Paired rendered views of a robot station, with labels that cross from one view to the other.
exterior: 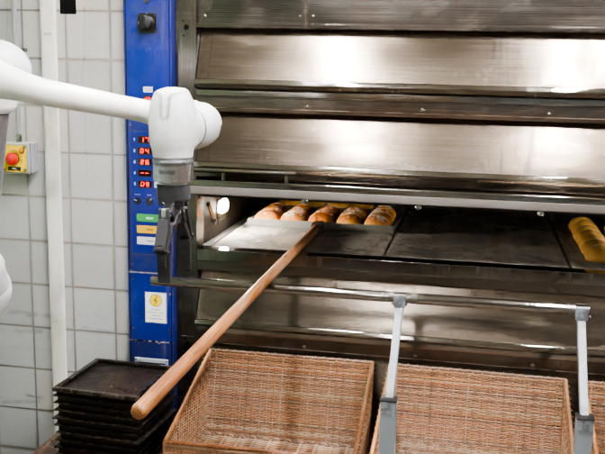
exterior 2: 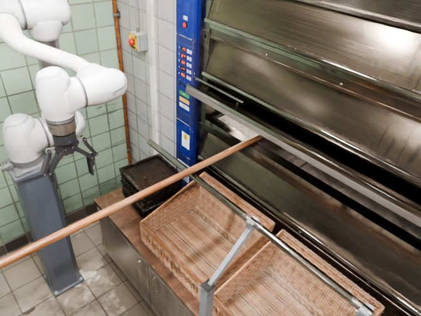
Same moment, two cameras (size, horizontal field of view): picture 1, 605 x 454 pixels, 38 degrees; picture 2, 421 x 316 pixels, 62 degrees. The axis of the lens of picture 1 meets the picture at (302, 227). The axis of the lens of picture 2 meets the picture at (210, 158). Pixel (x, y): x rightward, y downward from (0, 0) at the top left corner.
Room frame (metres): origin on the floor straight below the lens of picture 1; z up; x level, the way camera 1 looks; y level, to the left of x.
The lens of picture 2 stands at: (1.44, -0.68, 2.16)
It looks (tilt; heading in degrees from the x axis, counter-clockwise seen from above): 36 degrees down; 35
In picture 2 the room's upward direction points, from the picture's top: 4 degrees clockwise
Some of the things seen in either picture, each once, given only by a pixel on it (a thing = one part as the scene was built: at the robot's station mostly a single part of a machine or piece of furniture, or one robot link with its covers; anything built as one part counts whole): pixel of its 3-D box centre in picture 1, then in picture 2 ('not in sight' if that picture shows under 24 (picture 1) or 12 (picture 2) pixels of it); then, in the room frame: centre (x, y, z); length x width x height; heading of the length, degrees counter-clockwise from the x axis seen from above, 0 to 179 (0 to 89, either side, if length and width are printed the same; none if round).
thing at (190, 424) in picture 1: (275, 422); (205, 231); (2.52, 0.07, 0.72); 0.56 x 0.49 x 0.28; 80
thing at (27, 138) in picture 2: not in sight; (22, 135); (2.10, 0.93, 1.17); 0.18 x 0.16 x 0.22; 167
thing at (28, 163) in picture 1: (19, 157); (138, 40); (2.92, 0.94, 1.46); 0.10 x 0.07 x 0.10; 79
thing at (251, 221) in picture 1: (327, 217); not in sight; (3.39, -0.10, 1.20); 0.55 x 0.36 x 0.03; 79
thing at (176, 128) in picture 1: (175, 122); (59, 91); (1.98, 0.29, 1.65); 0.13 x 0.11 x 0.16; 167
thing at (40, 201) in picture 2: not in sight; (48, 229); (2.09, 0.93, 0.50); 0.21 x 0.21 x 1.00; 79
